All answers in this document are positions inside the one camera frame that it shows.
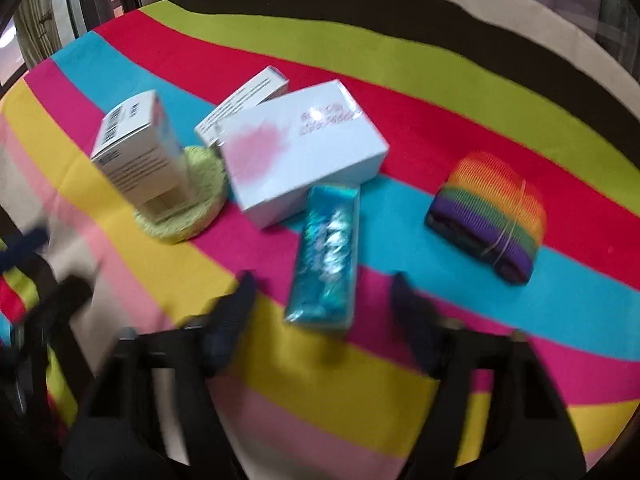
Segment shiny teal box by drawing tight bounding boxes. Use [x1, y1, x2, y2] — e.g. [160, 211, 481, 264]
[283, 184, 361, 334]

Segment yellow-green round sponge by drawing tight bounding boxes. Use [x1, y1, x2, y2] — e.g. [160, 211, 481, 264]
[134, 146, 231, 245]

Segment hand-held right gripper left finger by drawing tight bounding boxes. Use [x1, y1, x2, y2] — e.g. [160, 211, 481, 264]
[65, 270, 258, 480]

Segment white medicine box blue print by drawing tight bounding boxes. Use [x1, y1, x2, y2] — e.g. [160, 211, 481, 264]
[90, 90, 202, 224]

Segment slim white box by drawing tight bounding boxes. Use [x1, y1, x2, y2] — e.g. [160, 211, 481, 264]
[194, 66, 291, 149]

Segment colourful striped blanket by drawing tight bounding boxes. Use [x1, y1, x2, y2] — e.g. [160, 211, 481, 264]
[0, 0, 640, 480]

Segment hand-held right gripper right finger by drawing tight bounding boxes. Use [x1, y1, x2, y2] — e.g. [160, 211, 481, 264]
[390, 272, 587, 480]

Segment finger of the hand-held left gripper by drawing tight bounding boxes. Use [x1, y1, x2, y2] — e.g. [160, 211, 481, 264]
[25, 274, 95, 326]
[0, 227, 51, 273]

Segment white box pink print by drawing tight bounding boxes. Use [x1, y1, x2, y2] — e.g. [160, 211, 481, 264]
[216, 79, 390, 230]

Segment rainbow striped band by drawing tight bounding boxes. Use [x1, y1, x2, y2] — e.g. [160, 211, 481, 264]
[425, 151, 549, 286]

